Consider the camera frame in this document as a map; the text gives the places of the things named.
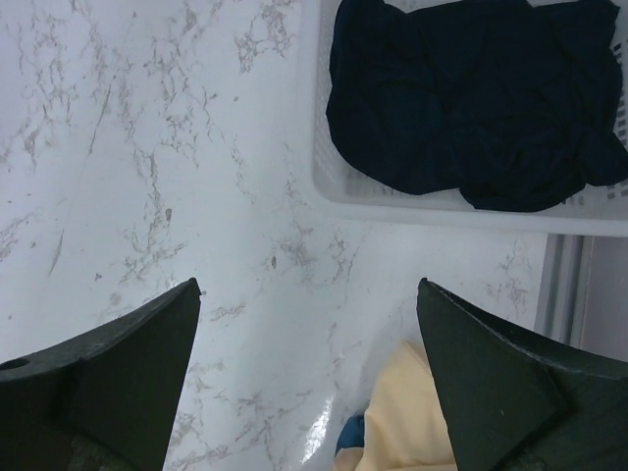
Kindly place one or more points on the white plastic basket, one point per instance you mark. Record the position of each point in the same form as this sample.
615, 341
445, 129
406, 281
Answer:
348, 194

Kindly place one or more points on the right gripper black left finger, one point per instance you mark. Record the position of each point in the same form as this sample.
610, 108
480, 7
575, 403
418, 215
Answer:
106, 399

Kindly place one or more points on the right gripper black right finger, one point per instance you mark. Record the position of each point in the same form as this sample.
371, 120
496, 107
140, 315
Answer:
515, 400

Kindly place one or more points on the navy t-shirt in basket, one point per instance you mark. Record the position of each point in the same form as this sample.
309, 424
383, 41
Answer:
511, 104

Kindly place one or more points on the yellow t-shirt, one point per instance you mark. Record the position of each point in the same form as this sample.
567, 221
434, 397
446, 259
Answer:
405, 428

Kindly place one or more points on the folded pink and blue clothes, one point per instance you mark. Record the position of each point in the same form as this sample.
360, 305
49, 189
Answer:
352, 433

